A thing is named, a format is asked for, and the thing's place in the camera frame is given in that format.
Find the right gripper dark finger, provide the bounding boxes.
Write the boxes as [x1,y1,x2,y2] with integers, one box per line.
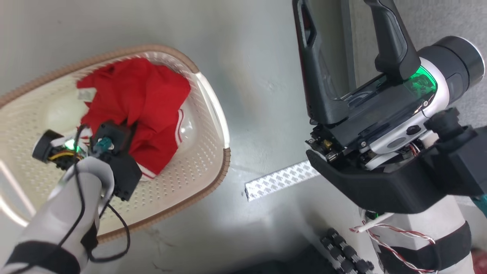
[363,0,421,83]
[292,0,350,126]

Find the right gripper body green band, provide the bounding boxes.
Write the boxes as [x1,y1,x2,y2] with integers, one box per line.
[306,36,486,169]

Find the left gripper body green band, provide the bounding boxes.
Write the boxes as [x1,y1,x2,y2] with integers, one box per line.
[32,129,94,170]

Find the red garment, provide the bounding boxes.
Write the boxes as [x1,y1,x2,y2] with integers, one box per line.
[76,58,191,179]

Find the grey fabric sofa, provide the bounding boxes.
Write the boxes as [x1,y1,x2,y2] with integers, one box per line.
[341,0,487,128]

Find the white patterned tape strip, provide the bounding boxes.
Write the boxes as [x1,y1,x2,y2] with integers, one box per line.
[244,160,321,202]

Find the pink perforated plastic laundry basket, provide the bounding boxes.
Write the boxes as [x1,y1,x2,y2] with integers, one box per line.
[0,44,231,244]

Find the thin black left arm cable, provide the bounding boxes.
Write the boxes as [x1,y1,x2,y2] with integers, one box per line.
[57,124,132,264]

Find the red white twisted wires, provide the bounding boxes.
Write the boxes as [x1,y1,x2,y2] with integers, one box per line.
[349,222,437,274]

